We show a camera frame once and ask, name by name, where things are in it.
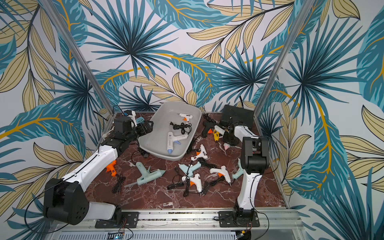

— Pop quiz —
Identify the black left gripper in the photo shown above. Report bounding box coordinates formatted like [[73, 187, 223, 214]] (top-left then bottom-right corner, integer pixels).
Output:
[[125, 119, 154, 143]]

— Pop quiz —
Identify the yellow glue gun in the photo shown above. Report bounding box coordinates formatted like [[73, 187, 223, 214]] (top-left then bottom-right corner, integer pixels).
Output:
[[213, 131, 220, 142]]

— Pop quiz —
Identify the black glue gun orange trigger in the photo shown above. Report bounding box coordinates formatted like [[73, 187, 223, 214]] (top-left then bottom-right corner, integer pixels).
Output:
[[201, 121, 217, 138]]

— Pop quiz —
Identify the white blue-tip glue gun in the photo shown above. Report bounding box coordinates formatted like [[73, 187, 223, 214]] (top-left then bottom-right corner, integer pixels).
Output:
[[167, 132, 189, 155]]

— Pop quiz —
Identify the small white orange glue gun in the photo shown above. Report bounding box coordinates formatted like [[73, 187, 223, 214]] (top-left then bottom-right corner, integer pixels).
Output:
[[179, 113, 193, 124]]

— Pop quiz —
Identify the large white pink glue gun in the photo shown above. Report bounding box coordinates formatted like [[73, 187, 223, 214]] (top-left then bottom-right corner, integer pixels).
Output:
[[214, 125, 231, 150]]

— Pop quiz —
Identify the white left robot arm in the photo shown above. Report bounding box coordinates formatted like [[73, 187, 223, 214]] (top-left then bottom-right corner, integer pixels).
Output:
[[43, 116, 154, 226]]

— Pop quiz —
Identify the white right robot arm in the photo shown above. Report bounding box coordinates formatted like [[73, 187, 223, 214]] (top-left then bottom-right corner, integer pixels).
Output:
[[233, 125, 270, 221]]

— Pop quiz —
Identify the white glue gun long nozzle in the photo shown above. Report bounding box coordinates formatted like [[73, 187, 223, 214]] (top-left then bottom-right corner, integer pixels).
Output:
[[210, 166, 232, 186]]

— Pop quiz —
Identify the grey plastic storage box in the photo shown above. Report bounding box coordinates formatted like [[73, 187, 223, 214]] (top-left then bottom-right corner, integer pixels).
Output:
[[138, 102, 202, 161]]

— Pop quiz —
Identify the mint glue gun right side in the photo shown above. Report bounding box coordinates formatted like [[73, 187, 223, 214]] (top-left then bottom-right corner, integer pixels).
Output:
[[232, 158, 244, 180]]

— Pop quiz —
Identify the large mint green glue gun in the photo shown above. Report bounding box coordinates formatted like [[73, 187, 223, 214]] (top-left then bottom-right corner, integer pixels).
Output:
[[125, 162, 166, 188]]

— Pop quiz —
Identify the small mint glue gun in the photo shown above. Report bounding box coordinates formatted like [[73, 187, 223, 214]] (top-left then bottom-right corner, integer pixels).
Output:
[[179, 163, 202, 177]]

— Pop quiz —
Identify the white glue gun orange trigger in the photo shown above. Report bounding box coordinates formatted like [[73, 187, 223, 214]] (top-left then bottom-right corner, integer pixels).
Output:
[[182, 174, 203, 193]]

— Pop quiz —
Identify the teal power strip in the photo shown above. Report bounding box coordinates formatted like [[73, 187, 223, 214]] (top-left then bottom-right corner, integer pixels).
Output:
[[136, 117, 145, 126]]

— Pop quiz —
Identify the black tool case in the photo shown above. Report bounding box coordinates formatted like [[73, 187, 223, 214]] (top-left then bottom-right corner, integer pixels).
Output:
[[220, 105, 254, 130]]

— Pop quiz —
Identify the black cable bundle by box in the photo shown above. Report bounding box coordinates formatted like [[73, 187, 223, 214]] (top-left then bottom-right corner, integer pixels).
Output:
[[130, 146, 151, 164]]

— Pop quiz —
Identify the white glue gun red switch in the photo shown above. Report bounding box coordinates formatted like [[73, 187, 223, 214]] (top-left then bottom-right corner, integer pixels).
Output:
[[191, 144, 209, 161]]

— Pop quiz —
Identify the left aluminium frame post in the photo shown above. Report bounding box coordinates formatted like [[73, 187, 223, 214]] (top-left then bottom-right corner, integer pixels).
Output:
[[41, 0, 113, 115]]

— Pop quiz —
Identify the aluminium frame post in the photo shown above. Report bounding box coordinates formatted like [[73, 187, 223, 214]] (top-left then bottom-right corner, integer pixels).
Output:
[[254, 1, 315, 118], [41, 0, 113, 115]]

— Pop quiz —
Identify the front aluminium rail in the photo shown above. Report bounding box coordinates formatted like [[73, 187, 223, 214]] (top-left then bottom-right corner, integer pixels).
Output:
[[45, 208, 309, 240]]

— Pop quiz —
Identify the right aluminium frame post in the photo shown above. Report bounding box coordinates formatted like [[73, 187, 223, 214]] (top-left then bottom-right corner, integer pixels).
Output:
[[254, 1, 315, 118]]

